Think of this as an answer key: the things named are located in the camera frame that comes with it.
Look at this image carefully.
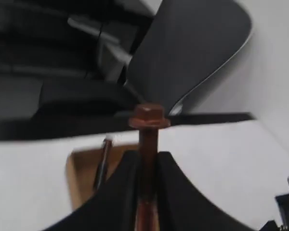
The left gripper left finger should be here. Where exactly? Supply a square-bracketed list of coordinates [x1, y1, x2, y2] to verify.
[42, 151, 142, 231]

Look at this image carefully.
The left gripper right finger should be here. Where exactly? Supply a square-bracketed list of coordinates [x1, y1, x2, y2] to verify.
[155, 151, 256, 231]

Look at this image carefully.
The copper-brown hex flange bolt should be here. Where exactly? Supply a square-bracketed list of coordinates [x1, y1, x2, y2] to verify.
[128, 103, 171, 231]

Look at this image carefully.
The brown cardboard box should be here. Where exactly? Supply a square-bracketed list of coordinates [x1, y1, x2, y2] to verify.
[65, 143, 138, 210]

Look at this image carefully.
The black office chair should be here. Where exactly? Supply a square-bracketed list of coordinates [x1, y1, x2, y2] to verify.
[124, 0, 253, 116]

